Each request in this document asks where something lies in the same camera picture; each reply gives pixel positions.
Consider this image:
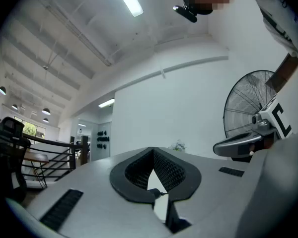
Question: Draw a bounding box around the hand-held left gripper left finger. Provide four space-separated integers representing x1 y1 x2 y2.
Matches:
27 146 170 238

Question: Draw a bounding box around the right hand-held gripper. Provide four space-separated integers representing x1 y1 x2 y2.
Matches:
213 95 293 158

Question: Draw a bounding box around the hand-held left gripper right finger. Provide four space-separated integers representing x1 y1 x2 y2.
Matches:
152 146 249 223

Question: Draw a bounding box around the black floor fan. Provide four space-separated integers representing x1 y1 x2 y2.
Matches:
223 69 279 143

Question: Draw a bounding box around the white panel with black items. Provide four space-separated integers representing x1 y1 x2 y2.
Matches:
96 122 112 158

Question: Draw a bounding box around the blue flower bunch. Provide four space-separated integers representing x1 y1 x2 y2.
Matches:
168 139 187 152

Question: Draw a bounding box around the black stair railing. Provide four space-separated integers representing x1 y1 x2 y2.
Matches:
0 113 90 183

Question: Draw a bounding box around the brown wooden table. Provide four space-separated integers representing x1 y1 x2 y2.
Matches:
22 149 50 165

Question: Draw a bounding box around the short ceiling tube light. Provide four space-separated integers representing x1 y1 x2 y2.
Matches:
98 98 116 109

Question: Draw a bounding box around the brown wooden panel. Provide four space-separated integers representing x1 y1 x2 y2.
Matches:
265 53 298 93

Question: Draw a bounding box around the black office chair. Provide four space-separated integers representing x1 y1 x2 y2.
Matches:
0 117 32 203

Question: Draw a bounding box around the white wall conduit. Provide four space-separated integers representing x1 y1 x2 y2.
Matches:
72 55 229 119

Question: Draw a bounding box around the black head-worn camera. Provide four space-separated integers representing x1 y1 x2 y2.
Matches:
173 4 198 23

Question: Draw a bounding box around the white ceiling cable tray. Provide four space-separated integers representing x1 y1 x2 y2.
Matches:
46 3 113 67

